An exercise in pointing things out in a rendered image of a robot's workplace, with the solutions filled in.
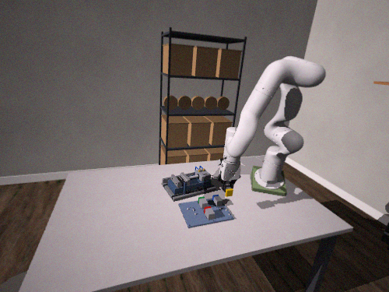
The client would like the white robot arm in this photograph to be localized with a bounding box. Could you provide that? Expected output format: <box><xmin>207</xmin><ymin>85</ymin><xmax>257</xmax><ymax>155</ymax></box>
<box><xmin>217</xmin><ymin>56</ymin><xmax>326</xmax><ymax>190</ymax></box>

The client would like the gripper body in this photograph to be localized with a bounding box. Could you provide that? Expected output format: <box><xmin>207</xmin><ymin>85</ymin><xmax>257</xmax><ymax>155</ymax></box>
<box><xmin>219</xmin><ymin>159</ymin><xmax>240</xmax><ymax>181</ymax></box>

